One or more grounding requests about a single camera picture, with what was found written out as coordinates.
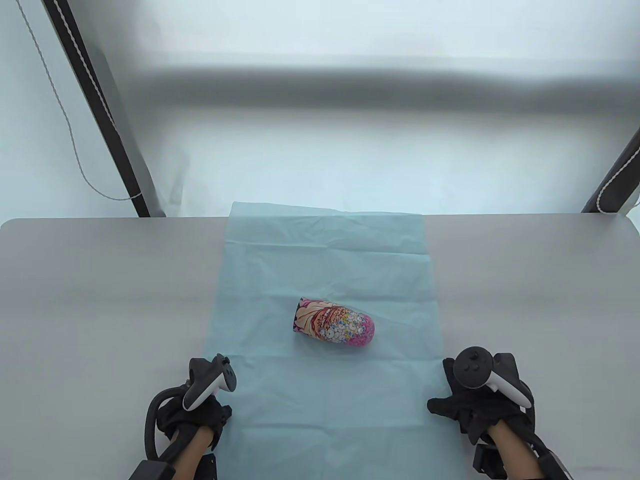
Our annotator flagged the black and white controller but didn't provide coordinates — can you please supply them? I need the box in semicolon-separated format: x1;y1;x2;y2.
454;346;533;410
182;353;237;412

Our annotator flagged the person's left hand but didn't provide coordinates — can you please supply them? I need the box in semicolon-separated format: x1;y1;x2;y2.
156;356;233;451

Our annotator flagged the person's left forearm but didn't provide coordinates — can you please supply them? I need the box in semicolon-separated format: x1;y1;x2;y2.
167;427;213;480

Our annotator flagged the person's right forearm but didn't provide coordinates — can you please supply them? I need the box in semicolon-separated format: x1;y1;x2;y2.
487;420;546;480

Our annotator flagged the person's right hand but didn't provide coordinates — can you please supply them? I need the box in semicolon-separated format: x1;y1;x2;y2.
426;352;537;446

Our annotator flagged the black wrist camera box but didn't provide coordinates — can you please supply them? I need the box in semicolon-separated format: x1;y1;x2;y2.
129;459;176;480
537;448;571;480

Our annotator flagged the light blue gift wrapping paper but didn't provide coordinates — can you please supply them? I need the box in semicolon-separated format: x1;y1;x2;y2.
201;201;476;480

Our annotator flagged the pink floral printed tumbler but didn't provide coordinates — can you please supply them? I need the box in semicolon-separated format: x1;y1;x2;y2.
291;297;376;349

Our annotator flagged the black metal pole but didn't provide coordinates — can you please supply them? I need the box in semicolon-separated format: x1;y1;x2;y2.
581;127;640;214
42;0;152;217

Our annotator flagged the white twisted cord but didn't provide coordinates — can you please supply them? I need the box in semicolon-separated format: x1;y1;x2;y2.
15;0;146;202
594;147;640;215

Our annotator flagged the black cable loop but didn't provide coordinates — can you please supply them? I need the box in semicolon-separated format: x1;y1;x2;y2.
145;387;190;463

